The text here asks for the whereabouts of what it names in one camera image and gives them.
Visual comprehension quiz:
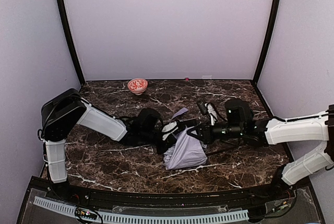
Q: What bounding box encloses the lavender folding umbrella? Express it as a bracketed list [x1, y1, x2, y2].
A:
[163, 108, 208, 170]

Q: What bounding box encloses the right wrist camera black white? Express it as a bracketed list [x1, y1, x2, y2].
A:
[196, 100, 224, 126]

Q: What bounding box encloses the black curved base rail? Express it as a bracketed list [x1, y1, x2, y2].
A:
[28, 176, 295, 209]

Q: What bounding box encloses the red patterned ceramic bowl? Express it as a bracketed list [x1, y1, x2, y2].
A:
[127, 78, 148, 95]

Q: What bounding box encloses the small circuit board with wires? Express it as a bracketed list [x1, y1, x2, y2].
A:
[75, 207, 103, 224]

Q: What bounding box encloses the black corner post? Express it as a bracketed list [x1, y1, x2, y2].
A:
[252, 0, 280, 87]
[56, 0, 86, 87]

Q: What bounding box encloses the right black corner post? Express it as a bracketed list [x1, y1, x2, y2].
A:
[252, 0, 280, 87]

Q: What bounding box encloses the left black corner post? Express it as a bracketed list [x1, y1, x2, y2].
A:
[56, 0, 86, 87]

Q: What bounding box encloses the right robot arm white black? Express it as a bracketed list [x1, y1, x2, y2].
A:
[187, 99, 333, 188]

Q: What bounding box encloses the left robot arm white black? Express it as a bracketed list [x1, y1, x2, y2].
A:
[37, 88, 177, 184]

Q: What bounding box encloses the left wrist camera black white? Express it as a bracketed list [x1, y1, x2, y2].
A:
[161, 119, 197, 141]

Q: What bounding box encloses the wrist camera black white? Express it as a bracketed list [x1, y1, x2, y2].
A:
[161, 119, 197, 141]
[196, 100, 224, 126]

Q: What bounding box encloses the white slotted cable duct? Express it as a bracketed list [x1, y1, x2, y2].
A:
[33, 196, 249, 223]

